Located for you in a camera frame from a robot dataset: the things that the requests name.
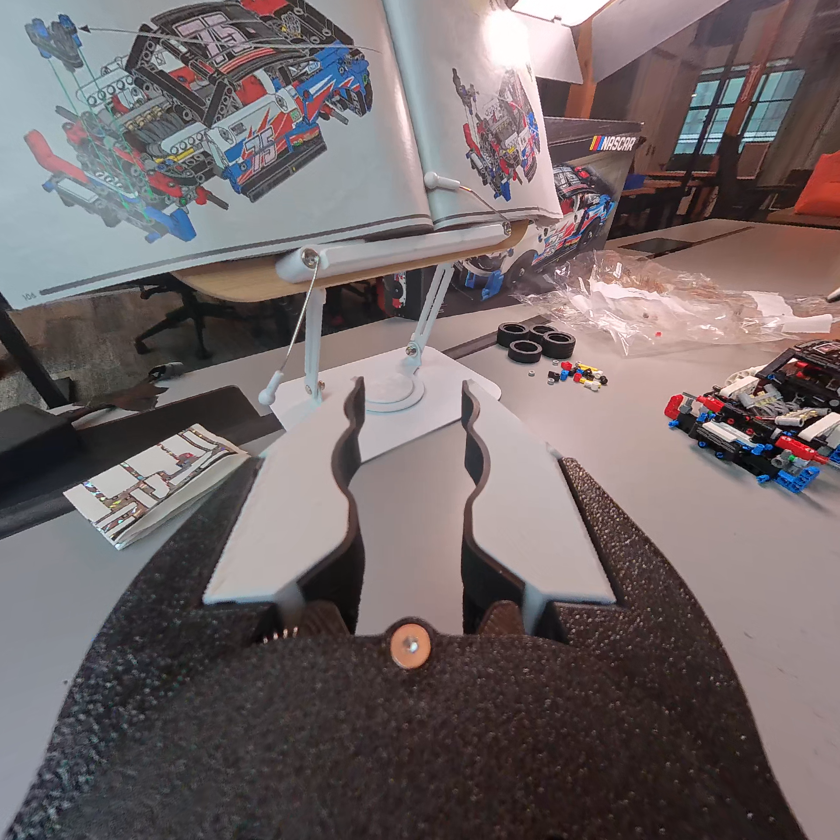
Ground black toy car set box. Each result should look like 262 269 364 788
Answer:
384 117 647 317

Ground crumpled clear plastic bag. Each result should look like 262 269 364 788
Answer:
512 249 840 358

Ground pile of small colourful bricks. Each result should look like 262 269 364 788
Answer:
525 360 610 392

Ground partly built toy brick car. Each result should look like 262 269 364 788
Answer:
664 339 840 493

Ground folded sticker sheet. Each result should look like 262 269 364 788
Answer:
63 423 253 551

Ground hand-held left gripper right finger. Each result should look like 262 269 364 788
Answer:
461 379 619 636

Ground white book stand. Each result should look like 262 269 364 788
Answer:
176 172 534 462

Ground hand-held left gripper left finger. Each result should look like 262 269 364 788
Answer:
202 377 366 636

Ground dark brown cloth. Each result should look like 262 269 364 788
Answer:
85 381 169 412

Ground dark framed window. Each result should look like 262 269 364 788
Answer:
672 62 808 158

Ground open toy car instruction book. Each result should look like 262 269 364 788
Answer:
0 0 585 309

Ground orange cushion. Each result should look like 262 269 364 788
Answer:
794 152 840 217

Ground black desk divider strip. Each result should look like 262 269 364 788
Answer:
0 328 514 540

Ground black office chair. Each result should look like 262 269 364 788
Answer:
134 276 219 359

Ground wooden bench table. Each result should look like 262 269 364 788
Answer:
623 167 795 219

